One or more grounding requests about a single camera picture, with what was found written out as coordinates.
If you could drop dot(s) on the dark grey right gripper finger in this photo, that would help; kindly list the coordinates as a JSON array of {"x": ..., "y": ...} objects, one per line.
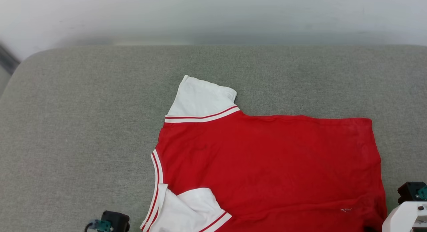
[{"x": 369, "y": 229}]

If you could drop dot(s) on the grey fabric sofa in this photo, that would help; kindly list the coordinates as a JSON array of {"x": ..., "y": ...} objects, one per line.
[{"x": 83, "y": 125}]

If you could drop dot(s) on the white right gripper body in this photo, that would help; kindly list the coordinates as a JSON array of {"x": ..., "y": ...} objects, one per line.
[{"x": 402, "y": 217}]

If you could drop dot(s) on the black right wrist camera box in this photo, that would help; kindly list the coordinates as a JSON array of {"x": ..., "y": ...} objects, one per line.
[{"x": 408, "y": 192}]

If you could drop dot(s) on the red and white shirt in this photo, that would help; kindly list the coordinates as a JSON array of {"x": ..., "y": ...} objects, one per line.
[{"x": 267, "y": 165}]

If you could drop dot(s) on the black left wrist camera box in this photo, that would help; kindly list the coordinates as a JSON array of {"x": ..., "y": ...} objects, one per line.
[{"x": 116, "y": 222}]

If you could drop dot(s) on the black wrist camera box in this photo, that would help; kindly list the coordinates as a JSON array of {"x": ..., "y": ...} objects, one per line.
[
  {"x": 408, "y": 192},
  {"x": 116, "y": 222}
]

